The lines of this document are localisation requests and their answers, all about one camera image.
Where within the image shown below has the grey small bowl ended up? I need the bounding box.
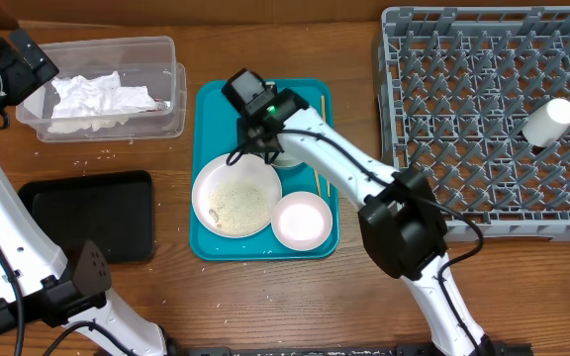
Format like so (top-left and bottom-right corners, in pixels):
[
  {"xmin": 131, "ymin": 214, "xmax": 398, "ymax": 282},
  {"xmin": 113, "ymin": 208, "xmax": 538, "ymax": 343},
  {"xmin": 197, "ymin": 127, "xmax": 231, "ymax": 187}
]
[{"xmin": 271, "ymin": 152, "xmax": 303, "ymax": 169}]

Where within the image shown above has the wooden chopstick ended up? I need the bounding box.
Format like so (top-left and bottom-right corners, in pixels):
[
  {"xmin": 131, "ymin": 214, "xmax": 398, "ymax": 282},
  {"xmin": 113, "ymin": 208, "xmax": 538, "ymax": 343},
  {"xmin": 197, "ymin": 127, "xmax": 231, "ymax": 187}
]
[
  {"xmin": 314, "ymin": 170, "xmax": 322, "ymax": 197},
  {"xmin": 321, "ymin": 95, "xmax": 332, "ymax": 198}
]

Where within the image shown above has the white cup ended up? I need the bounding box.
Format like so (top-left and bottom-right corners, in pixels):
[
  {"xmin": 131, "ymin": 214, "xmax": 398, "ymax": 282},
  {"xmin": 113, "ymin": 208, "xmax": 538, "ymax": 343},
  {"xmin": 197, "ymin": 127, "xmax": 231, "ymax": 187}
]
[{"xmin": 522, "ymin": 98, "xmax": 570, "ymax": 148}]

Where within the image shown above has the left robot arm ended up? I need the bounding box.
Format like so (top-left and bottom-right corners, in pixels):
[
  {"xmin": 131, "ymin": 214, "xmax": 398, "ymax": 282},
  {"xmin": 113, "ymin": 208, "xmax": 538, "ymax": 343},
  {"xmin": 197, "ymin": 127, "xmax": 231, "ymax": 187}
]
[{"xmin": 0, "ymin": 29, "xmax": 180, "ymax": 355}]

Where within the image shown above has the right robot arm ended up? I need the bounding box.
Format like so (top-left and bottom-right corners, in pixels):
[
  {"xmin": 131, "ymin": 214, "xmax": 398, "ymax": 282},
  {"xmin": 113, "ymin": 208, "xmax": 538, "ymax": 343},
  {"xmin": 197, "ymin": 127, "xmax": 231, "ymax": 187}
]
[{"xmin": 222, "ymin": 69, "xmax": 495, "ymax": 355}]

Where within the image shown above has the grey dishwasher rack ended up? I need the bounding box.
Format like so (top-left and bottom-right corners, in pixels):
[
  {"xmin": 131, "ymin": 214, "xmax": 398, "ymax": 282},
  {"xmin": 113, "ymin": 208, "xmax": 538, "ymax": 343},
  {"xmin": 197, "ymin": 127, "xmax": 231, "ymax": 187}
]
[{"xmin": 372, "ymin": 6, "xmax": 570, "ymax": 242}]

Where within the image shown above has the teal serving tray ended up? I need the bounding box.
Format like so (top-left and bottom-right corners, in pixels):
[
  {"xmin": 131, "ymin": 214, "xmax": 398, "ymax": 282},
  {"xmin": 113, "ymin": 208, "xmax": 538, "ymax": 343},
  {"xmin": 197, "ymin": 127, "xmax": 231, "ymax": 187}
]
[{"xmin": 189, "ymin": 80, "xmax": 340, "ymax": 262}]

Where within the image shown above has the large white plate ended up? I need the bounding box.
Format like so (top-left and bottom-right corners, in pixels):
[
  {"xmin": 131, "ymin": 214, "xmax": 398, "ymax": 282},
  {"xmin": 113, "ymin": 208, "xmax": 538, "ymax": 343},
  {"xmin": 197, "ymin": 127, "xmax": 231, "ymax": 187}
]
[{"xmin": 191, "ymin": 153, "xmax": 283, "ymax": 238}]

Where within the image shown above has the small white plate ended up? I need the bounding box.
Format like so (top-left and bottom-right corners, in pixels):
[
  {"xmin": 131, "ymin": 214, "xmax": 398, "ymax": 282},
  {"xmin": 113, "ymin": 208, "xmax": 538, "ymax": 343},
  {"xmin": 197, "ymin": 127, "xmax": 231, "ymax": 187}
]
[{"xmin": 271, "ymin": 191, "xmax": 333, "ymax": 251}]

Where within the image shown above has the clear plastic bin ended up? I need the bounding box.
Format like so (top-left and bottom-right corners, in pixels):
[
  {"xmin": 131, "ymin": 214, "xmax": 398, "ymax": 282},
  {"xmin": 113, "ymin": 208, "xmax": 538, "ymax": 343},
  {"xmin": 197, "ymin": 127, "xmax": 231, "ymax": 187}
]
[{"xmin": 16, "ymin": 36, "xmax": 187, "ymax": 142}]

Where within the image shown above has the black plastic tray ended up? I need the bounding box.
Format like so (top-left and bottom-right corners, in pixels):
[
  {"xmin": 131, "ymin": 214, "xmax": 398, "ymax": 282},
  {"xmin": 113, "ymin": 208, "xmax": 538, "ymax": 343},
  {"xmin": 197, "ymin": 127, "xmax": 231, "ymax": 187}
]
[{"xmin": 18, "ymin": 170, "xmax": 155, "ymax": 264}]

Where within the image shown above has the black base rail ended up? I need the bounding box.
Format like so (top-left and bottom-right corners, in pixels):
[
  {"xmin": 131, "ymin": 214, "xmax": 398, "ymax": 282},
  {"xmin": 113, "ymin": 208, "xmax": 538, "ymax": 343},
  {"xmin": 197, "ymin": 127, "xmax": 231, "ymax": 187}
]
[{"xmin": 180, "ymin": 343, "xmax": 533, "ymax": 356}]

